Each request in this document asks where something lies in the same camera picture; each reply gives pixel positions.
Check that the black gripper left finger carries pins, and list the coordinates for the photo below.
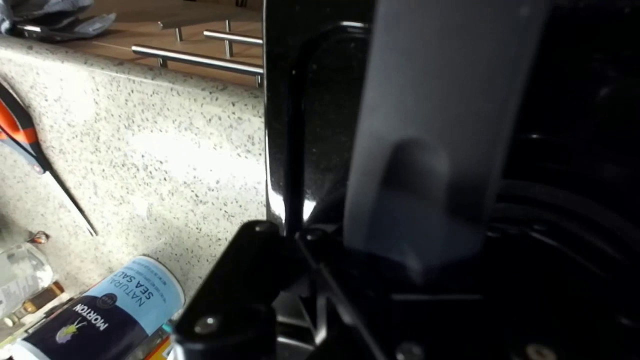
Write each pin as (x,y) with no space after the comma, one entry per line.
(226,301)

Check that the black coil burner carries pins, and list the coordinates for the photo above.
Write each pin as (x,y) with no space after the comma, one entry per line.
(573,213)

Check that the grey cloth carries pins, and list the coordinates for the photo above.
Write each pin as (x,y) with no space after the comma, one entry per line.
(53,20)

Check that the clear glass bottle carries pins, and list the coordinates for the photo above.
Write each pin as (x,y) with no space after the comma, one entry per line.
(22,280)

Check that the blue sea salt can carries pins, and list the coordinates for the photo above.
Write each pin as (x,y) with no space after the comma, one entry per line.
(113,312)

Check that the black electric stove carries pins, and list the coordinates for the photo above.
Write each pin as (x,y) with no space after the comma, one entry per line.
(320,100)

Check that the orange black scissors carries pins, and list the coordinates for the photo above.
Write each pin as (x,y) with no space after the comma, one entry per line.
(21,132)

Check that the steel pot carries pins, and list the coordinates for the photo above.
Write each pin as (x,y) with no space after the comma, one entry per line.
(432,120)

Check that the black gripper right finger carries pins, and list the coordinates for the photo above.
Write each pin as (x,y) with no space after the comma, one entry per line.
(566,312)

